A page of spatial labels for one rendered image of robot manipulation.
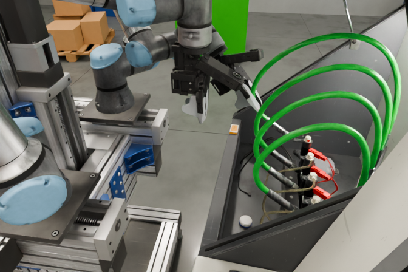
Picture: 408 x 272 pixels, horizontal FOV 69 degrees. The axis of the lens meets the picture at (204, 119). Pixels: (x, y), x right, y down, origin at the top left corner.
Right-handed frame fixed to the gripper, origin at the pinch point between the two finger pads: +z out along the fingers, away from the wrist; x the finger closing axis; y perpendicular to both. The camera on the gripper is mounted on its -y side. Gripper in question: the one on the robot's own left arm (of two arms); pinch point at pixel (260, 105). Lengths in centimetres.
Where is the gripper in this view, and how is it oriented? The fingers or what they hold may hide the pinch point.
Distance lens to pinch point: 86.7
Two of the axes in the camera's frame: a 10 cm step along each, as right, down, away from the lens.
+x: -4.0, 3.0, -8.7
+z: 5.7, 8.2, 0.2
